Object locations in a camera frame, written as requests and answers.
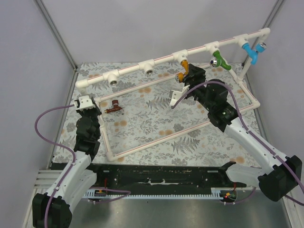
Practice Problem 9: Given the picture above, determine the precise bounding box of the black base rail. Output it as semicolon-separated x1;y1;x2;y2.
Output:
87;164;246;190

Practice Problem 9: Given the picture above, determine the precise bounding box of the aluminium frame profile left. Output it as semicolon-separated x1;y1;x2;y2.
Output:
34;0;78;71

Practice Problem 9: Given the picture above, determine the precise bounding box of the white PVC pipe frame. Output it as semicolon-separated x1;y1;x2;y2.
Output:
75;28;271;162

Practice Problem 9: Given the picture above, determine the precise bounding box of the floral patterned table mat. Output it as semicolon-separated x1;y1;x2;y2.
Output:
59;62;259;167

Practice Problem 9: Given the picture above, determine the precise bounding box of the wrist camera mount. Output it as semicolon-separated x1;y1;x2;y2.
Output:
74;95;95;111
169;86;189;107

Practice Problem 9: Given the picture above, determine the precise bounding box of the aluminium frame profile right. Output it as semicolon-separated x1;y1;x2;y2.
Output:
262;0;286;29

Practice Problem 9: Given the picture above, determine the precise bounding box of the orange water faucet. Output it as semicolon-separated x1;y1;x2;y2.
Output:
175;60;189;83

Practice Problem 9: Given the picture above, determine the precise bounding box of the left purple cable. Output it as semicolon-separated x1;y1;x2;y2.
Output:
34;104;132;228

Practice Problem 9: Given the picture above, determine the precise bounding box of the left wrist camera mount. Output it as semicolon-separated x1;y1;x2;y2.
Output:
74;95;95;111

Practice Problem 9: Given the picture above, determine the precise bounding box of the green water faucet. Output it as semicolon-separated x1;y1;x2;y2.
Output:
209;50;232;71

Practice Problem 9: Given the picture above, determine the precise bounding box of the aluminium frame profile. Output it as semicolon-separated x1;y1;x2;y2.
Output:
34;0;78;71
262;0;286;29

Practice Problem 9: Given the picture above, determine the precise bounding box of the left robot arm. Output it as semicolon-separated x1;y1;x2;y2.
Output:
32;95;102;228

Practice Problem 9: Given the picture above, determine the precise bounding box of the purple cable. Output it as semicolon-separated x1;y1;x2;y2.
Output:
34;104;132;228
171;80;304;206

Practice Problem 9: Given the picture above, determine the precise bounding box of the white slotted cable duct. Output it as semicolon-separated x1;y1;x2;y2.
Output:
83;188;224;200

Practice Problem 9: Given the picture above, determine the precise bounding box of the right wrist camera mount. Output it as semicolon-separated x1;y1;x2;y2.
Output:
169;86;189;107

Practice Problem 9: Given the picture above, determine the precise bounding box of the blue water faucet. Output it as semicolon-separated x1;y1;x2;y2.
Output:
242;42;267;65

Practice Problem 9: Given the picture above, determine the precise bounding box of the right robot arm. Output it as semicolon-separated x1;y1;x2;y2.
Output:
179;64;304;201

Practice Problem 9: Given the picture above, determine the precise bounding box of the brown water faucet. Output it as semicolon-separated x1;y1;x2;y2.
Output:
104;100;124;114

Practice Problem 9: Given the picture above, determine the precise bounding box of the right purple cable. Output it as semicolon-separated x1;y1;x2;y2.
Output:
171;80;304;206

